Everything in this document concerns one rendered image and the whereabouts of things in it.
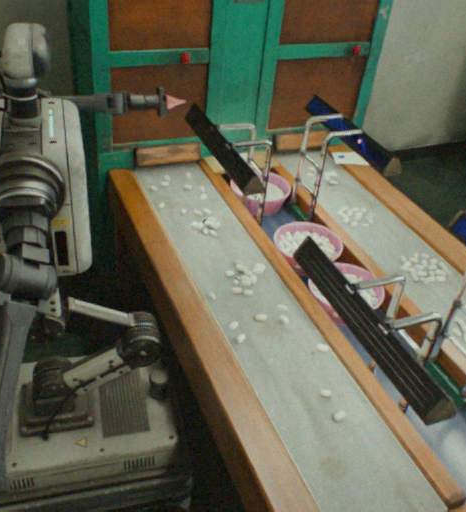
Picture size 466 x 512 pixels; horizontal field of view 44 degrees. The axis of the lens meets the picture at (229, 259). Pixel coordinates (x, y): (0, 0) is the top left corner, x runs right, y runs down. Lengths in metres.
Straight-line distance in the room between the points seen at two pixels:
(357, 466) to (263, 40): 1.79
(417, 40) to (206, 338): 3.13
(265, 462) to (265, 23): 1.80
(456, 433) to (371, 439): 0.30
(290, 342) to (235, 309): 0.22
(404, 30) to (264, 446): 3.32
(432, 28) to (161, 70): 2.44
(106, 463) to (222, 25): 1.72
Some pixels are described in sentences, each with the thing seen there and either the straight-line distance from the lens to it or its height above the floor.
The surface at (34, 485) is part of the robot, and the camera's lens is 1.95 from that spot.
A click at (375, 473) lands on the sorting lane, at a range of 1.61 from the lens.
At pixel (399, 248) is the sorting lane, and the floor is 0.74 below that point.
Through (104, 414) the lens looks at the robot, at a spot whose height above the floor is 0.48.
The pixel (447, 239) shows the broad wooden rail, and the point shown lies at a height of 0.76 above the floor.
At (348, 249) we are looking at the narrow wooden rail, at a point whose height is 0.76.
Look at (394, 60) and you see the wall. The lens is 4.37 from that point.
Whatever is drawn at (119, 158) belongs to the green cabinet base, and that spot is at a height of 0.81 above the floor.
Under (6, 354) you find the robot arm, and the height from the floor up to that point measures 1.24.
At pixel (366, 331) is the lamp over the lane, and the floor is 1.08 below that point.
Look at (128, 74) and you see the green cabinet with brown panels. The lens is 2.50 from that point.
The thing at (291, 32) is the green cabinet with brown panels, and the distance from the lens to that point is 2.71.
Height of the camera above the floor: 2.02
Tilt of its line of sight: 37 degrees down
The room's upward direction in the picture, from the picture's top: 6 degrees clockwise
